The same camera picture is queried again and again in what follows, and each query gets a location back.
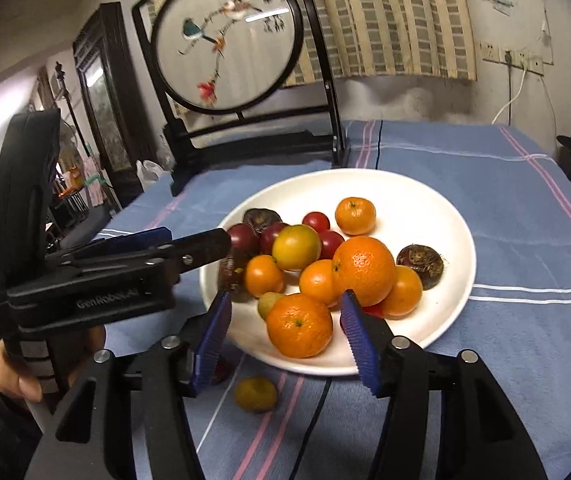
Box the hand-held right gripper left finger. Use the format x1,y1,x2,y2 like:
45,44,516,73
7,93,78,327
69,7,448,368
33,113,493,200
24,290,234,480

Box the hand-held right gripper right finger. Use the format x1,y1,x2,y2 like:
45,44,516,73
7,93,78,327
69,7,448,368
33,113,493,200
339,289,549,480

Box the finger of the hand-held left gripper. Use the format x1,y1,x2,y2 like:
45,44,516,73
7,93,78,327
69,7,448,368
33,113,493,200
78,228,232,283
46,226,174,267

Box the large orange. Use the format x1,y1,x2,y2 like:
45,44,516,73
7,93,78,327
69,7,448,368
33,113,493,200
266,293,333,359
332,235,397,307

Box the white oval plate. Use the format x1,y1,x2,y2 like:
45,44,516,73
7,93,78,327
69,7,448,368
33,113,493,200
200,168,477,377

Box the person's left hand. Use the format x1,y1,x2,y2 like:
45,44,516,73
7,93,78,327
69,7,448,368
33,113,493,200
0,324,107,403

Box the small red fruit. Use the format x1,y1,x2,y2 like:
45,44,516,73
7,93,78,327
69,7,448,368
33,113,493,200
210,357,231,385

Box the dark water chestnut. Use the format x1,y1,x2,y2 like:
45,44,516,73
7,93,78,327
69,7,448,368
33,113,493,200
396,244,445,291
217,256,246,297
243,207,283,233

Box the small green fruit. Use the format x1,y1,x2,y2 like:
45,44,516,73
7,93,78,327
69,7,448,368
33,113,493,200
257,291,286,321

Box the greenish yellow mandarin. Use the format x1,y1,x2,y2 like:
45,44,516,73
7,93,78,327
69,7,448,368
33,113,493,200
234,376,279,414

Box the white plastic bag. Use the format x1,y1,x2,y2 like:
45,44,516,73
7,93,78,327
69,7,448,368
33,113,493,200
136,159,171,193

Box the yellow-green round fruit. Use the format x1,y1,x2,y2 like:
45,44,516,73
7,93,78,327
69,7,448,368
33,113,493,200
272,224,322,272

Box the dark wooden cabinet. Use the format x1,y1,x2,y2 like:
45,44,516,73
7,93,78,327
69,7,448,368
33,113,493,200
73,2,159,206

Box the small mandarin with green stem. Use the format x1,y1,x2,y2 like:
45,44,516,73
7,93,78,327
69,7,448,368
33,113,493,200
334,196,377,236

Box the blue striped tablecloth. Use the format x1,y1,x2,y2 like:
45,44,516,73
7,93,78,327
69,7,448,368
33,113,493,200
30,119,571,480

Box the black framed embroidered table screen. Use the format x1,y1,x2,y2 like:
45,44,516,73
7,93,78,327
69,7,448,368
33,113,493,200
132,0,351,196

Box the checked beige curtain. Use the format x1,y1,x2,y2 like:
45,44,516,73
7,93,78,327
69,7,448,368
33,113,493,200
140,0,479,86

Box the white power cable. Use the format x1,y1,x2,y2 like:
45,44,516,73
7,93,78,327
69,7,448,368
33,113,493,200
492,67,529,126

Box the white wall socket strip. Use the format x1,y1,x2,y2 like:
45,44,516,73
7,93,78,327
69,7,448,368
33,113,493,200
480,40,553,78

